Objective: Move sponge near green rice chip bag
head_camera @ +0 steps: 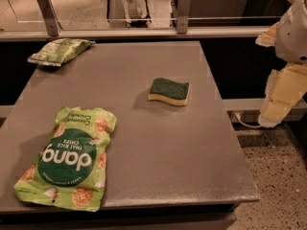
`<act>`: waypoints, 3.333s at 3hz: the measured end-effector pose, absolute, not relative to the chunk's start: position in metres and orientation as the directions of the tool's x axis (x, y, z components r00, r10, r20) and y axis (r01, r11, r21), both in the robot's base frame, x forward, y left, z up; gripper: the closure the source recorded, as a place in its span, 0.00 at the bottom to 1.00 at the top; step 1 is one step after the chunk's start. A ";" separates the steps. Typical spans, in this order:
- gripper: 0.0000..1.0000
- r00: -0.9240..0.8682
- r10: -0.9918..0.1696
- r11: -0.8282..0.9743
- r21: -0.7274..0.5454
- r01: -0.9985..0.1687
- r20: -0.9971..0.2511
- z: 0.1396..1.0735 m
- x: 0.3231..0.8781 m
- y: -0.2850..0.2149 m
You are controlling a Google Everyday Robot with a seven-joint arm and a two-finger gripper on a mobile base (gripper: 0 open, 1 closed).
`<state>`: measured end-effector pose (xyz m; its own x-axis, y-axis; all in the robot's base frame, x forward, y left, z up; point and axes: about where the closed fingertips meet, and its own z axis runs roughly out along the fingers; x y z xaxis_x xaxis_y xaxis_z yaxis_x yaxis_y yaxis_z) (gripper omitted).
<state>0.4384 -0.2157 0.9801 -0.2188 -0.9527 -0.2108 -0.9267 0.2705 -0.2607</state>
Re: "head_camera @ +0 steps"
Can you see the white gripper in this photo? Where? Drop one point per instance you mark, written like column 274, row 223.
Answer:
column 294, row 35

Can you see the green and yellow sponge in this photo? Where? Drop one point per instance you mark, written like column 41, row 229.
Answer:
column 169, row 92

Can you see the small green snack bag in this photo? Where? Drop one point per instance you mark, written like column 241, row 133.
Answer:
column 58, row 52

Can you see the green Dang rice chip bag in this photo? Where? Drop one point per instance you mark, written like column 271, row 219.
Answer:
column 71, row 171

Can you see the glass barrier panel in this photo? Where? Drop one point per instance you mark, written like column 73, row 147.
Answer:
column 25, row 15

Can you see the right metal rail bracket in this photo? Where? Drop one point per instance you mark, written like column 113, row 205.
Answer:
column 183, row 8

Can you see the metal rail bracket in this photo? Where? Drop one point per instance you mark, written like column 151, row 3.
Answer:
column 49, row 17
column 183, row 8

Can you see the left metal rail bracket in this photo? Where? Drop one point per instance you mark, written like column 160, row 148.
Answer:
column 49, row 17

